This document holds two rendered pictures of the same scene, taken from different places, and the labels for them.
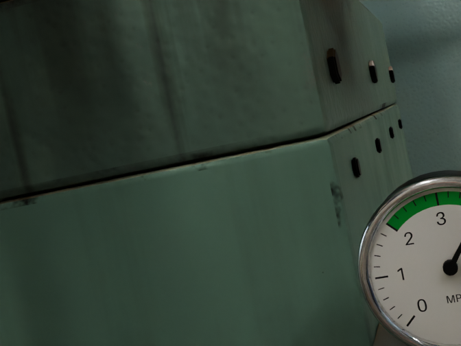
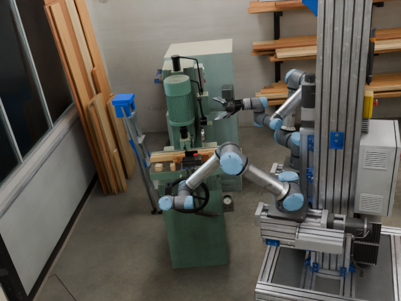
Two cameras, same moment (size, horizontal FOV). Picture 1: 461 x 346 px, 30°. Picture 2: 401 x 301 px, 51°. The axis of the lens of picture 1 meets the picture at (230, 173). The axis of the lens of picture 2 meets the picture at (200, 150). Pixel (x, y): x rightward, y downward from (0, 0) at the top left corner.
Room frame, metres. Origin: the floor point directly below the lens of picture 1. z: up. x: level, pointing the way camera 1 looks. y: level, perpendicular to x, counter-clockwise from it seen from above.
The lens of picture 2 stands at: (-2.02, 0.55, 2.38)
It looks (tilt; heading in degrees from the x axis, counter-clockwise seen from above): 29 degrees down; 349
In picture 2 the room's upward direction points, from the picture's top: 7 degrees counter-clockwise
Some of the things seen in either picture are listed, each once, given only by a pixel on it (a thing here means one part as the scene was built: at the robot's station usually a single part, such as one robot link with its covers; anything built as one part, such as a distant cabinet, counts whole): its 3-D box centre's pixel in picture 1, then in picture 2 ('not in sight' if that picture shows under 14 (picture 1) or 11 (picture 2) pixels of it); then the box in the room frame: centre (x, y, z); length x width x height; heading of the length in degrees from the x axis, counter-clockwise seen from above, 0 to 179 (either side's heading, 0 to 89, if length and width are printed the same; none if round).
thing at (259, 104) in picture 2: not in sight; (258, 103); (0.33, -0.35, 1.32); 0.11 x 0.08 x 0.09; 75
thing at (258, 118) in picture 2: not in sight; (261, 117); (0.32, -0.35, 1.22); 0.11 x 0.08 x 0.11; 20
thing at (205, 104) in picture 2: not in sight; (203, 103); (0.75, -0.08, 1.23); 0.09 x 0.08 x 0.15; 165
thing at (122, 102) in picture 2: not in sight; (141, 155); (1.37, 0.42, 0.58); 0.27 x 0.25 x 1.16; 69
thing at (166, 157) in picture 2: not in sight; (196, 154); (0.56, 0.07, 0.92); 0.66 x 0.02 x 0.04; 75
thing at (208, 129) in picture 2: not in sight; (207, 130); (0.72, -0.07, 1.02); 0.09 x 0.07 x 0.12; 75
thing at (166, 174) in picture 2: not in sight; (193, 169); (0.46, 0.12, 0.87); 0.61 x 0.30 x 0.06; 75
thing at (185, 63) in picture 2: not in sight; (184, 109); (0.86, 0.05, 1.16); 0.22 x 0.22 x 0.72; 75
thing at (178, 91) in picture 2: not in sight; (179, 100); (0.58, 0.13, 1.35); 0.18 x 0.18 x 0.31
